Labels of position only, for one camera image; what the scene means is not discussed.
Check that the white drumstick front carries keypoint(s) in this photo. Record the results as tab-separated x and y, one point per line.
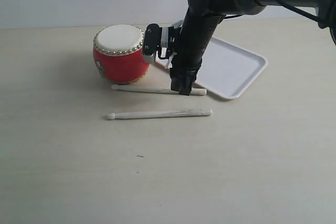
159	114

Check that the white plastic tray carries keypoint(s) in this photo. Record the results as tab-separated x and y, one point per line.
228	70

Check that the small red drum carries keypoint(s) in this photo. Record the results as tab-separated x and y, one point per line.
117	53

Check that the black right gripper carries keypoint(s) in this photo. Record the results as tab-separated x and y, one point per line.
191	42

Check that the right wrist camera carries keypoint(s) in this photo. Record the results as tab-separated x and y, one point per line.
160	42

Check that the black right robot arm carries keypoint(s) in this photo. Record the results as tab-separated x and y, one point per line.
320	11

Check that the white drumstick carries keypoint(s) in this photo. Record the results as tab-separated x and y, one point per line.
159	114
198	92

